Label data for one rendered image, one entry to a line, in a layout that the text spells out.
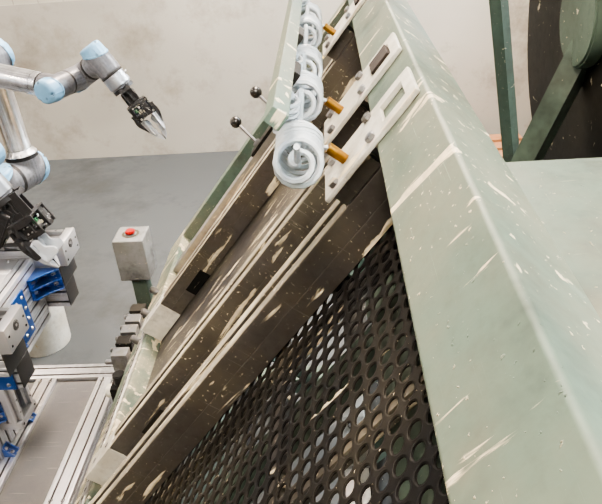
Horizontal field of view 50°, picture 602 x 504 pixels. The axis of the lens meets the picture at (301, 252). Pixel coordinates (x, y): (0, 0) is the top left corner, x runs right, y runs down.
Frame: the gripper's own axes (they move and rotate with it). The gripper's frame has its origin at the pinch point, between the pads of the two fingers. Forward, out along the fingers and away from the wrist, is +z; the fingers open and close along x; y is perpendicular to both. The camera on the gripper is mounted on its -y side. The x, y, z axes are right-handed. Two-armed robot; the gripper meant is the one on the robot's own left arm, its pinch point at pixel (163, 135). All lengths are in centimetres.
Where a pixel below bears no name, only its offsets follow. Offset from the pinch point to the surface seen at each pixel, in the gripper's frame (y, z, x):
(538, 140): 112, 31, 56
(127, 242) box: -25, 26, -37
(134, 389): 53, 41, -51
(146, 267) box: -25, 38, -38
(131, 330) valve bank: 5, 44, -52
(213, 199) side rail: -16.4, 31.8, -1.0
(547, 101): 113, 25, 61
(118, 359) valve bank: 16, 45, -59
